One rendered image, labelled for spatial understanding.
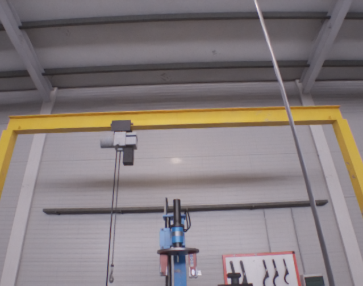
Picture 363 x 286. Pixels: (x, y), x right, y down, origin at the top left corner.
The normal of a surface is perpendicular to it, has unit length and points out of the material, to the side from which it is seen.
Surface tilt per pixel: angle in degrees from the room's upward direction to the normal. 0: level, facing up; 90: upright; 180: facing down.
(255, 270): 90
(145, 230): 90
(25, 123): 90
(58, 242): 90
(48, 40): 173
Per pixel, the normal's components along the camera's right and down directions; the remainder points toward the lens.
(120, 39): 0.02, 0.81
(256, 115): -0.02, -0.48
